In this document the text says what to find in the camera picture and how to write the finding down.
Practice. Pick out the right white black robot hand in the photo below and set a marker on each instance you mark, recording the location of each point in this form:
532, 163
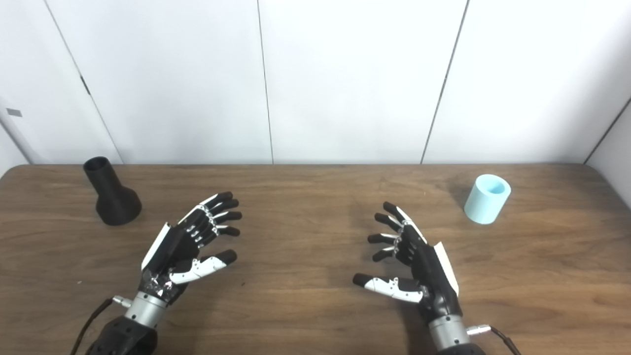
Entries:
431, 276

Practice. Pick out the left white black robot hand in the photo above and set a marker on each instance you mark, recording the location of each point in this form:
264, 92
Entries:
170, 246

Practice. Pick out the black peg stand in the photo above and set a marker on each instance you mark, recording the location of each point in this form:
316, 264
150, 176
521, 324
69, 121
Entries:
116, 202

